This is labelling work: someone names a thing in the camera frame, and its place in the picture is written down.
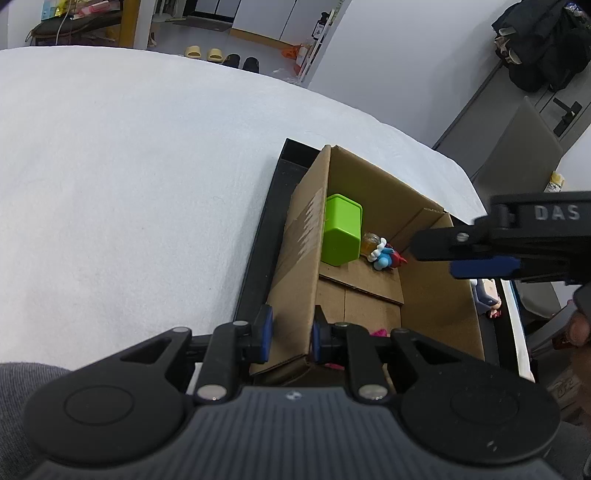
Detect grey door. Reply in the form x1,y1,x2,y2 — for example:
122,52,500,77
433,59,591,154

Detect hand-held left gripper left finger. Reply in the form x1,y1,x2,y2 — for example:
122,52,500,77
120,305,274,402

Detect grey trousers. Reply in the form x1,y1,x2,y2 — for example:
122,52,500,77
0,361,591,480

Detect black cushion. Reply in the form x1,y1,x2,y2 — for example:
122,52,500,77
25,20,126,40

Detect black tray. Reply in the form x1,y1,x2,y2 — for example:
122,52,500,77
233,137,502,371

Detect small keychain toy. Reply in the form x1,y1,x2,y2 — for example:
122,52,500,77
360,232,410,272

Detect pink dinosaur toy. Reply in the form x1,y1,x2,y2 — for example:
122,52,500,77
323,328,391,370

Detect purple cube toy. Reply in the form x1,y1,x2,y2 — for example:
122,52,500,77
473,278,502,315

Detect person's right hand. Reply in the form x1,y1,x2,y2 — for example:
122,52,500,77
567,282,591,348

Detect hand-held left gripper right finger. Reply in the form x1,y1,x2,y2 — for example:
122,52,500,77
311,305,466,403

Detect green plastic box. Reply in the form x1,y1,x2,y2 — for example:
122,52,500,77
320,194,365,267

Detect white kitchen cabinet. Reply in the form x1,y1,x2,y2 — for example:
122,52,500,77
230,0,343,48

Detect brown cardboard box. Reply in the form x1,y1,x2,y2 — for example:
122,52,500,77
249,144,486,387

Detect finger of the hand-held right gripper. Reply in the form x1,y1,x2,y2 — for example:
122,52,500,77
409,216,498,263
450,257,522,280

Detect black hanging clothes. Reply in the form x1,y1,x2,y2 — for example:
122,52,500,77
490,0,591,92

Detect black door handle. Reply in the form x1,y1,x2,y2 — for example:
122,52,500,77
552,98,584,137

